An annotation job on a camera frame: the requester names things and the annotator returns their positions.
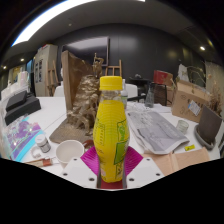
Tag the brown cardboard box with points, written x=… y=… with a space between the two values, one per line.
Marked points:
x=188 y=100

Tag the flat round red coaster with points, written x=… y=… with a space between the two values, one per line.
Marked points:
x=111 y=186

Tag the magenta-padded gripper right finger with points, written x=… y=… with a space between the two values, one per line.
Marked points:
x=145 y=170

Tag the clear tape roll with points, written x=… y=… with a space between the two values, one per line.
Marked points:
x=34 y=152

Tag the white plastic chair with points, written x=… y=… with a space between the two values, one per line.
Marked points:
x=59 y=91
x=131 y=90

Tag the long ceiling light strip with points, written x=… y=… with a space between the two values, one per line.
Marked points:
x=50 y=16

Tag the white plaster figure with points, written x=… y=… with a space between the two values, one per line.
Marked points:
x=183 y=73

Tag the black flat box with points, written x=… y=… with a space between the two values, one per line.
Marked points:
x=16 y=99
x=23 y=111

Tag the small white lidded jar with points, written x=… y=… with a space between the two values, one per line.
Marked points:
x=43 y=143

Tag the dark grey bottle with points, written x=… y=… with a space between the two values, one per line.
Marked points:
x=150 y=96

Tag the black wall screen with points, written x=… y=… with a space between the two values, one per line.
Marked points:
x=86 y=50

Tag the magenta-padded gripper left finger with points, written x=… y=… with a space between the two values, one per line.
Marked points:
x=78 y=170

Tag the grey pot saucer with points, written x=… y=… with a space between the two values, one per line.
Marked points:
x=201 y=140

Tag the light wooden board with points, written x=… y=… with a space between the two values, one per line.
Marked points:
x=191 y=158
x=160 y=163

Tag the clear spray bottle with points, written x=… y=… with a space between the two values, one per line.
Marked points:
x=124 y=95

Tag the white cabinet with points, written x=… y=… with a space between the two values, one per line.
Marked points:
x=45 y=70

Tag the grey printed newspaper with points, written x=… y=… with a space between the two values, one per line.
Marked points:
x=153 y=131

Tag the white patterned mug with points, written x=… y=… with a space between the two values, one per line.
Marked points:
x=68 y=151

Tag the wooden easel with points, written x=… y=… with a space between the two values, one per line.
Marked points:
x=52 y=78
x=113 y=70

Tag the marbled colourful paper sheet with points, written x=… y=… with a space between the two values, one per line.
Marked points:
x=21 y=140

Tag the small yellow tag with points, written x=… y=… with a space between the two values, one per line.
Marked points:
x=189 y=147

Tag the yellow drink bottle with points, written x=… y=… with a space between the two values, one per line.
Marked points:
x=110 y=133

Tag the red box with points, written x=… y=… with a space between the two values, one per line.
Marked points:
x=162 y=77

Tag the small glass jar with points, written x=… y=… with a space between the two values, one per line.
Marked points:
x=182 y=126

